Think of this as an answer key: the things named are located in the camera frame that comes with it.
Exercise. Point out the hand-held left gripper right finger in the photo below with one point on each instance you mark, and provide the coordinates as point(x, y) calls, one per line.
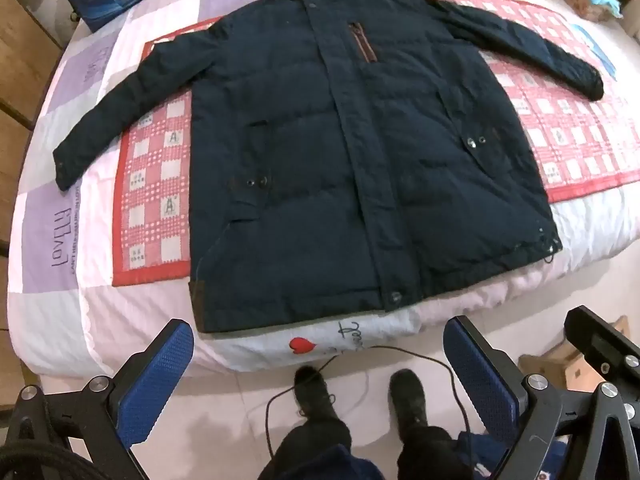
point(480, 375)

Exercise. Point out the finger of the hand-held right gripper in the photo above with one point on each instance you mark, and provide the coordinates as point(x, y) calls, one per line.
point(582, 325)

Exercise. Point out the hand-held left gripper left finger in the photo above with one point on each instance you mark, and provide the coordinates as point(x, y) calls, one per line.
point(157, 380)

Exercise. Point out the navy padded jacket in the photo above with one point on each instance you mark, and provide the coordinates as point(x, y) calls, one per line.
point(325, 160)

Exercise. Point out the cardboard box on floor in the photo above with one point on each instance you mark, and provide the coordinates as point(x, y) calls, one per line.
point(575, 372)

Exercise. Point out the person's right black shoe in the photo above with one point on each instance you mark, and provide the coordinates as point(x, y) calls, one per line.
point(407, 400)

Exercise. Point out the person's black shoe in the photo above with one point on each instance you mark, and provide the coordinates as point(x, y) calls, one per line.
point(407, 400)
point(315, 400)

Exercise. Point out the person's right trouser leg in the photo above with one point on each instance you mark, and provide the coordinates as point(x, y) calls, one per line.
point(435, 452)

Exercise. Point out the person's trouser leg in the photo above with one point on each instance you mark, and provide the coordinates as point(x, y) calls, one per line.
point(435, 452)
point(310, 445)

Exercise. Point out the purple patchwork bed quilt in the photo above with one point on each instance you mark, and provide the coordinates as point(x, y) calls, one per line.
point(75, 280)

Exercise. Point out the person's left black shoe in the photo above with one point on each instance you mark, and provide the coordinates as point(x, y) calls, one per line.
point(315, 400)

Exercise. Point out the person's left trouser leg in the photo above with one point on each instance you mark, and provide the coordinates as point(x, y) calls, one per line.
point(310, 445)

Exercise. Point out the red checkered mat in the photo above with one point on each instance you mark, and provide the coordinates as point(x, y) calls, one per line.
point(150, 210)

